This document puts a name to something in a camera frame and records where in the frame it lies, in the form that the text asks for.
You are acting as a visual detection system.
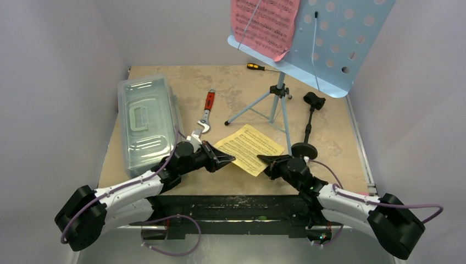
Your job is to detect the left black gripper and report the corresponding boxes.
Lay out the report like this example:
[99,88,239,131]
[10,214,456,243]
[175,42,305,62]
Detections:
[179,140,235,175]

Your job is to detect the yellow sheet music page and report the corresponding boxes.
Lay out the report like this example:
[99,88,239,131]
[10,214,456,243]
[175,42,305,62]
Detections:
[214,124,285,177]

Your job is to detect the black microphone stand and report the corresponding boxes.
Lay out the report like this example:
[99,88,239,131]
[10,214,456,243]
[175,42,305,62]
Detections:
[291,92,326,160]

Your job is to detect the red handled adjustable wrench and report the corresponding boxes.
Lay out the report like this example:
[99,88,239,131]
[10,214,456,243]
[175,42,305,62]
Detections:
[197,89,215,134]

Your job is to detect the pink sheet music page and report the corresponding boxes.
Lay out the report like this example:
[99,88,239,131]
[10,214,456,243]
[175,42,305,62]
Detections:
[230,0,300,62]

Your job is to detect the blue perforated music stand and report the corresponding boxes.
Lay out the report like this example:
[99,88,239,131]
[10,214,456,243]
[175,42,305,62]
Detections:
[223,0,397,164]

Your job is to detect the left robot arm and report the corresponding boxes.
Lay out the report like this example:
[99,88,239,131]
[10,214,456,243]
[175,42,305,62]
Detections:
[54,141,236,251]

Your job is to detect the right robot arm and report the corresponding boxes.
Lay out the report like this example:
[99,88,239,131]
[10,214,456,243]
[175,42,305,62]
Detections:
[257,155,425,260]

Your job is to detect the clear plastic storage box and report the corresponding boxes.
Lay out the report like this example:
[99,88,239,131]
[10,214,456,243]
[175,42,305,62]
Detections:
[118,74,183,178]

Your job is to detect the black yellow screwdriver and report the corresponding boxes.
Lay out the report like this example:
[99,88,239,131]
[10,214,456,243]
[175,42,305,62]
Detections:
[246,63,279,72]

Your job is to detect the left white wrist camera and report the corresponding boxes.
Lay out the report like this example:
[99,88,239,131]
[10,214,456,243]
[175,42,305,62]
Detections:
[186,129,202,152]

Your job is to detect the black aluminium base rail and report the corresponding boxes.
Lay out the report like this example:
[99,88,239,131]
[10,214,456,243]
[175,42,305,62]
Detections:
[74,195,397,241]

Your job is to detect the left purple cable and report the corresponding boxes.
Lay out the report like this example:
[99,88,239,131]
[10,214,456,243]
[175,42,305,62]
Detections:
[60,127,202,256]

